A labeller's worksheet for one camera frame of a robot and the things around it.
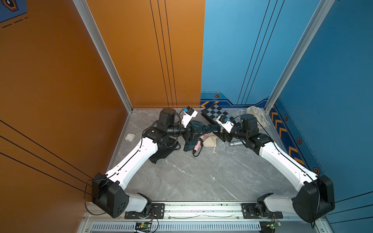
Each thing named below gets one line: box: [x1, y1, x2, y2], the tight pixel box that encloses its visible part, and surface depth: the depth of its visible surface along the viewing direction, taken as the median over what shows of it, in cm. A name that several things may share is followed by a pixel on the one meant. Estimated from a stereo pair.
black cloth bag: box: [148, 137, 182, 164], surface depth 91 cm
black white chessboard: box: [200, 103, 241, 128], surface depth 118 cm
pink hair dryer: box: [192, 133, 210, 155], surface depth 98 cm
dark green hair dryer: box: [183, 120, 221, 152], surface depth 70 cm
